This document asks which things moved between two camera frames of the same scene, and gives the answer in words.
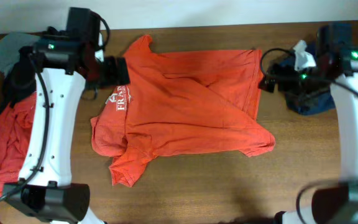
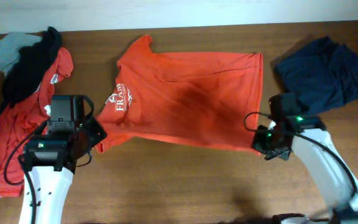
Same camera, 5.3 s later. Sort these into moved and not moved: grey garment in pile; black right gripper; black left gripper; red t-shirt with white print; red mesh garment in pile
Moved: black left gripper; red t-shirt with white print; black right gripper
Not moved: grey garment in pile; red mesh garment in pile
